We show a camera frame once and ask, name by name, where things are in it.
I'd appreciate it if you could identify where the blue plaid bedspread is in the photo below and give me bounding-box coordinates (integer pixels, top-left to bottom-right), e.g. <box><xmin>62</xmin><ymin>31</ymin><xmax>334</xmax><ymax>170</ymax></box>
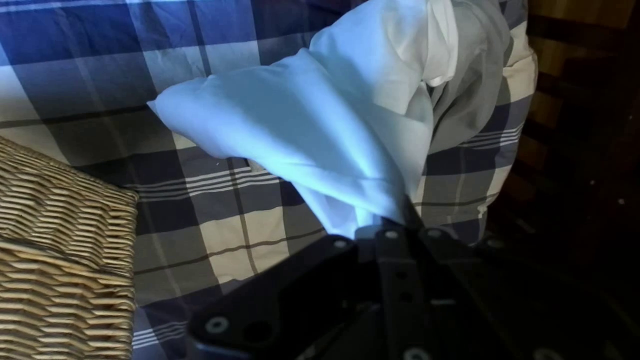
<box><xmin>0</xmin><ymin>0</ymin><xmax>539</xmax><ymax>360</ymax></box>

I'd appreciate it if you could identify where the wicker laundry basket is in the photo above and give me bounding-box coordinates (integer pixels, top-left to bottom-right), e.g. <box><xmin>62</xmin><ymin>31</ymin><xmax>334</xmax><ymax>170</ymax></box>
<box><xmin>0</xmin><ymin>136</ymin><xmax>140</xmax><ymax>360</ymax></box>

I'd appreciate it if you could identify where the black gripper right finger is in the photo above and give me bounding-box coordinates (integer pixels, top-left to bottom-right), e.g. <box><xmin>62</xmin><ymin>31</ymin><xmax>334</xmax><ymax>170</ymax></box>
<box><xmin>405</xmin><ymin>225</ymin><xmax>635</xmax><ymax>360</ymax></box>

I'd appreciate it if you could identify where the white cloth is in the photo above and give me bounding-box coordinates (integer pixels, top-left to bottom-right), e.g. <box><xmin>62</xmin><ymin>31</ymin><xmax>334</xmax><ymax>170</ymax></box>
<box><xmin>146</xmin><ymin>0</ymin><xmax>462</xmax><ymax>242</ymax></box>

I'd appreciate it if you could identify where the crumpled grey cloth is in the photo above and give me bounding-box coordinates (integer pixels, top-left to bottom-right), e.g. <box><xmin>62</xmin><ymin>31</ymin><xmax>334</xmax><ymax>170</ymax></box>
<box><xmin>425</xmin><ymin>0</ymin><xmax>517</xmax><ymax>158</ymax></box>

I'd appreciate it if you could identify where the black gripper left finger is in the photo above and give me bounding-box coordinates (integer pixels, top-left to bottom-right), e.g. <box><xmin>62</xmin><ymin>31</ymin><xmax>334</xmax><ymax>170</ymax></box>
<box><xmin>185</xmin><ymin>225</ymin><xmax>408</xmax><ymax>360</ymax></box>

